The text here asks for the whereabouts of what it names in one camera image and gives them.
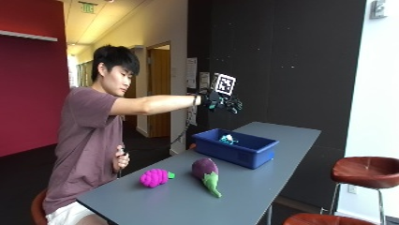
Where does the the person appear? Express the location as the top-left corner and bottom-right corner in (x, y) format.
(42, 44), (244, 225)

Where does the wooden door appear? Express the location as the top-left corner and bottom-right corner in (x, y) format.
(147, 47), (171, 139)

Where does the white wall shelf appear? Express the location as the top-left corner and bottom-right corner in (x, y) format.
(0, 29), (58, 43)

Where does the white wall panel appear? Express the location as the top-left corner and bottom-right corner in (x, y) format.
(198, 71), (211, 91)

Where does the brown chair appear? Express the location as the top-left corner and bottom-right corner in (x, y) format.
(29, 188), (50, 225)

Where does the white paper notice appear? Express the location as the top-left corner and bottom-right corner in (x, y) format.
(186, 56), (198, 90)

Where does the brown leather bar stool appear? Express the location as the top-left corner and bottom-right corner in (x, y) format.
(282, 213), (377, 225)
(328, 156), (399, 225)

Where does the green exit sign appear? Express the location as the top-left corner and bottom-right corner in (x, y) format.
(77, 1), (98, 14)

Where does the teal and white soft toy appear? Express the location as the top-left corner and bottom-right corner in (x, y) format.
(218, 134), (239, 145)

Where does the blue plastic bin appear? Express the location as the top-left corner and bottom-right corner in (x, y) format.
(190, 127), (280, 170)

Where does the white cube with black markers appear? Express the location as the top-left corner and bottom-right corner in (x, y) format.
(212, 72), (236, 97)

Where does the pink grape soft toy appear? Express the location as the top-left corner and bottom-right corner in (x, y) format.
(138, 168), (175, 188)

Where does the small black handheld device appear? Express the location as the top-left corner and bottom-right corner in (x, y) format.
(115, 147), (126, 179)

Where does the black cable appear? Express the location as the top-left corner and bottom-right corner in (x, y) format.
(169, 106), (198, 146)

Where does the grey wall device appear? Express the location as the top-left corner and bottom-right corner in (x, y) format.
(368, 0), (389, 20)

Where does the purple eggplant soft toy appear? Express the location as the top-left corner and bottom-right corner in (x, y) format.
(190, 157), (223, 199)

